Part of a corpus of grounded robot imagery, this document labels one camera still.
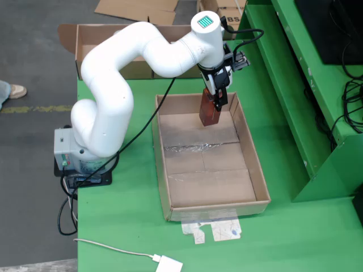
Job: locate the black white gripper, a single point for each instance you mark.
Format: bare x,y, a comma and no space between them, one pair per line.
219,79

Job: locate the red-brown carton box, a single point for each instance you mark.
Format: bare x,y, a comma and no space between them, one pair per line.
207,116

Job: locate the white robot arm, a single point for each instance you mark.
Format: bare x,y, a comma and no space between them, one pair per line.
107,71

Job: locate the grey robot base box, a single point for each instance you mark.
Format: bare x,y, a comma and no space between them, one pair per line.
61,147

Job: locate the cardboard tray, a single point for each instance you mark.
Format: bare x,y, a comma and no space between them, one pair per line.
212,187

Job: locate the flat open cardboard box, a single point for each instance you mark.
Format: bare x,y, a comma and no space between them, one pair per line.
136,8

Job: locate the open cardboard box with flap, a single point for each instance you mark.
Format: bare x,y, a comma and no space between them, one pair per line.
90,37

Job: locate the green metal shelf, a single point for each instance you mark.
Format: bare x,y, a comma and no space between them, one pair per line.
283,85

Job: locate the black monitor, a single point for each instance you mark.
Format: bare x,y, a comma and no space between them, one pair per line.
326,28

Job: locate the white adapter block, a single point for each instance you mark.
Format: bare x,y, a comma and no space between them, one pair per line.
170,266

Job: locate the beige sneaker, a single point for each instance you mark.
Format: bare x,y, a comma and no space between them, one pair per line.
17,91

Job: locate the blue jeans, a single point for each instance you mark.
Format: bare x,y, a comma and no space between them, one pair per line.
3,93

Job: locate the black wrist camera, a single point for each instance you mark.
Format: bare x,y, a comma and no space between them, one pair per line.
241,60

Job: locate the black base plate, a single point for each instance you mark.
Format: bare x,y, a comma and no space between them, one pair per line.
105,180

